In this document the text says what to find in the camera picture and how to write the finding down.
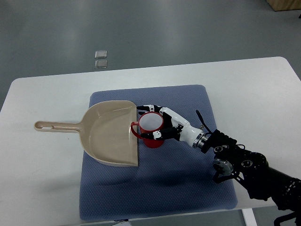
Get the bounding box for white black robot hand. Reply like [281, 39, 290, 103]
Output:
[136, 105, 207, 148]

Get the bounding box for red cup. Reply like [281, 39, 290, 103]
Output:
[130, 112, 164, 148]

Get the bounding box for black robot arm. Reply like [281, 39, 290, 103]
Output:
[196, 129, 301, 226]

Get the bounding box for beige plastic dustpan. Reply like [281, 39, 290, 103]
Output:
[34, 100, 139, 167]

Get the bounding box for blue-grey textured mat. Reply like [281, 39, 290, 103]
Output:
[79, 85, 238, 221]

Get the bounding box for upper metal floor plate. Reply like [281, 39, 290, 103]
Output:
[95, 50, 107, 59]

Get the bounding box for white table leg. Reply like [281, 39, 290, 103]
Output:
[242, 208, 257, 226]

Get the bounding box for cardboard box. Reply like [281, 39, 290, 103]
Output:
[267, 0, 301, 11]

